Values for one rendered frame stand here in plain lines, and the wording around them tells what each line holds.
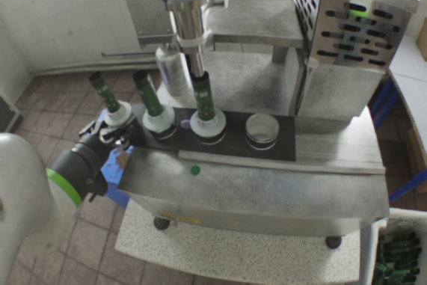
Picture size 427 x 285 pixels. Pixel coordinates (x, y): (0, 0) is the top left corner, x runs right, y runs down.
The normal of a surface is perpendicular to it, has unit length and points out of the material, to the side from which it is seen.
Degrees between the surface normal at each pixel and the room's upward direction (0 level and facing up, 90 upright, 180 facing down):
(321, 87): 90
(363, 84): 90
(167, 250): 0
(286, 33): 0
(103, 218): 0
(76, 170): 59
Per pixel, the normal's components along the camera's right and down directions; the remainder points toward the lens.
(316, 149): -0.10, -0.60
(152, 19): -0.18, 0.80
